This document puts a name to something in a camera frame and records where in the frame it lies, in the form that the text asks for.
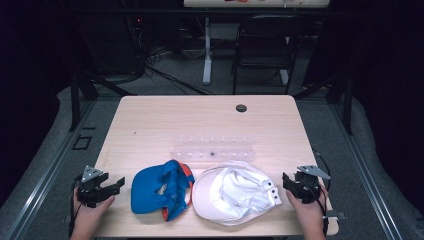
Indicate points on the black folding chair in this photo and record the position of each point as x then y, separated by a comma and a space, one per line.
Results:
266, 30

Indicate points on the blue and orange cap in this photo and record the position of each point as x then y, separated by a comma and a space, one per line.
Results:
146, 191

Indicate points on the grey tape strip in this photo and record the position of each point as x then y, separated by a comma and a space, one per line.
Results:
67, 219
337, 215

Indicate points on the person's right hand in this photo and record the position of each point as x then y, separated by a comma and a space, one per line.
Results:
311, 215

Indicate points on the white desk leg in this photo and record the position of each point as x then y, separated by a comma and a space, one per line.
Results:
207, 60
284, 76

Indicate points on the light desk top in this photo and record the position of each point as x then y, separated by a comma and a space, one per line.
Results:
256, 3

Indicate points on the black metal stand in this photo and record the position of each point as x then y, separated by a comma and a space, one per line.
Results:
348, 106
75, 100

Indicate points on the white cap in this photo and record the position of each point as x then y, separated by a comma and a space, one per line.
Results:
233, 196

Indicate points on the person's left hand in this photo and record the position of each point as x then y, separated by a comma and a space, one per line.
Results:
88, 216

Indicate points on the aluminium floor rail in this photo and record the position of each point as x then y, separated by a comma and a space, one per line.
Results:
366, 180
40, 186

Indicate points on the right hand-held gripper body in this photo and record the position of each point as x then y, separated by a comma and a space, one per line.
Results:
308, 186

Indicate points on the clear acrylic rack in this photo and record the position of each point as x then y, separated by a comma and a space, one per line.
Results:
213, 150

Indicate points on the black table grommet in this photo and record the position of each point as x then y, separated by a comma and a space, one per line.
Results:
241, 108

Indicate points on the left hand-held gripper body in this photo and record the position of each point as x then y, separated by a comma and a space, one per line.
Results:
91, 191

